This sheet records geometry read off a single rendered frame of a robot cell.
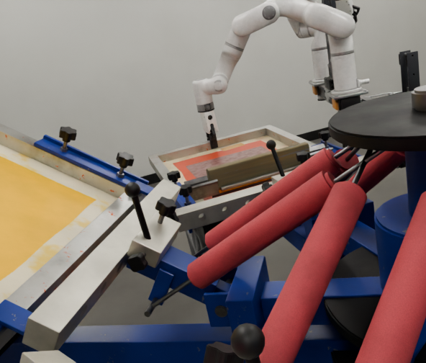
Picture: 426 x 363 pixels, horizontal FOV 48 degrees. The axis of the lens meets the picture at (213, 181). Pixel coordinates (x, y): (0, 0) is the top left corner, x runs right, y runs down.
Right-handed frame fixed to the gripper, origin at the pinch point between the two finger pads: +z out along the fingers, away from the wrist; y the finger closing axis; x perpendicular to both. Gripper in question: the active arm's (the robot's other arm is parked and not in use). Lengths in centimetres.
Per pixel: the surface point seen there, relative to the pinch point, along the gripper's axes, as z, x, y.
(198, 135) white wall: 71, -60, 307
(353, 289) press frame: -5, 13, -136
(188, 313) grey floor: 102, 25, 31
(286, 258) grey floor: 103, -47, 56
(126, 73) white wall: -11, 2, 310
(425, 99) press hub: -37, 3, -143
